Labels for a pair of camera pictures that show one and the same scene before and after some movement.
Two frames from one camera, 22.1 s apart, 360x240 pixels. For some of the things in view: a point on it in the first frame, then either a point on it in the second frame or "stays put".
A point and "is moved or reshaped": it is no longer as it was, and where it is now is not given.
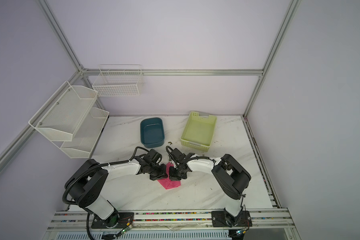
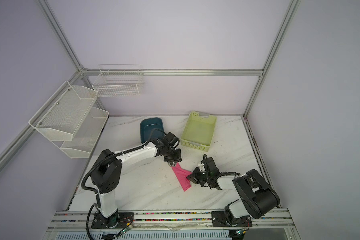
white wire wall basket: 115,80 stays put
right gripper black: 173,177 -> 195,177
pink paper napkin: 167,182 is moved or reshaped
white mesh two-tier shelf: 69,120 stays put
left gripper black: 162,174 -> 177,158
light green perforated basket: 198,132 stays put
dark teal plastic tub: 152,132 stays put
